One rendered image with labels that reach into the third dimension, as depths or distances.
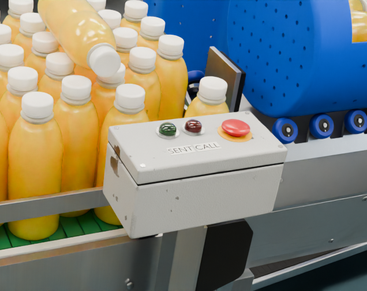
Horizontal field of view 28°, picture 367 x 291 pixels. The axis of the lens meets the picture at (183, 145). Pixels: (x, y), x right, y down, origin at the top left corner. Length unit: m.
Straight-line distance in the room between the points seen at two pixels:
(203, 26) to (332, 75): 0.61
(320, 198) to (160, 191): 0.53
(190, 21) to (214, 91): 0.72
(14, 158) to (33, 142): 0.04
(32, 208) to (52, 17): 0.28
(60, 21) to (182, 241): 0.35
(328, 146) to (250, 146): 0.42
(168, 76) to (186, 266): 0.31
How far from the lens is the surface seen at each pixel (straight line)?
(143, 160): 0.82
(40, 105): 0.91
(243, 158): 0.87
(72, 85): 0.96
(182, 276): 0.99
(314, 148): 1.27
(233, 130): 0.89
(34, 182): 0.95
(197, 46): 1.74
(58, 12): 1.04
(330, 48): 1.14
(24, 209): 0.96
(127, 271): 1.06
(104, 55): 0.95
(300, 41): 1.16
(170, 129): 0.87
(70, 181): 1.01
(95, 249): 1.01
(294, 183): 1.27
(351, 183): 1.34
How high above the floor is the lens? 1.55
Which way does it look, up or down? 31 degrees down
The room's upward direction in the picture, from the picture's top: 9 degrees clockwise
